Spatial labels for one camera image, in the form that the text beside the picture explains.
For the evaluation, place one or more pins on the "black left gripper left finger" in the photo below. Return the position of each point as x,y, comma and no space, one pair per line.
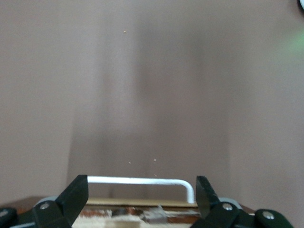
71,202

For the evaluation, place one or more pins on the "dark brown wooden cabinet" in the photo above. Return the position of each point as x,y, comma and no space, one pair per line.
97,211

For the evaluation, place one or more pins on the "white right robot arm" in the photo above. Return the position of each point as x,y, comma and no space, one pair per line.
301,3

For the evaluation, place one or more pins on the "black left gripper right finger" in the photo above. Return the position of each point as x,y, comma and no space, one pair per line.
206,204

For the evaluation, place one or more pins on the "brown table cover sheet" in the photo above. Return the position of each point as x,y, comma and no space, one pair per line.
71,95

